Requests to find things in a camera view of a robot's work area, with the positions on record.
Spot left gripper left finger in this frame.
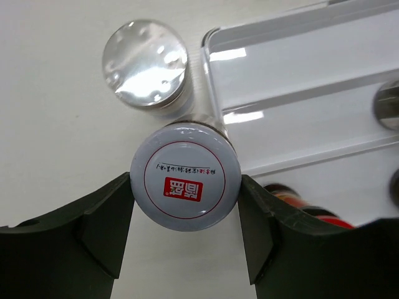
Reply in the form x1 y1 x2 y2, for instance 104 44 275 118
1 173 134 298

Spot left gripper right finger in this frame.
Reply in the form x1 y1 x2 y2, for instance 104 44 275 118
238 175 398 298

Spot red-lid sauce jar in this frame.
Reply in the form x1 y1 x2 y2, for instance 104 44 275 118
264 183 355 229
389 169 399 207

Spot white-lid small jar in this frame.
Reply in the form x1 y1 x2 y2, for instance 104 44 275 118
130 114 242 232
372 80 398 131

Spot silver-lid shaker bottle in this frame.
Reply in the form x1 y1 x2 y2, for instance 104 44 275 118
102 19 194 119

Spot white plastic organizer tray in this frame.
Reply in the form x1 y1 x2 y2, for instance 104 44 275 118
201 1 398 225

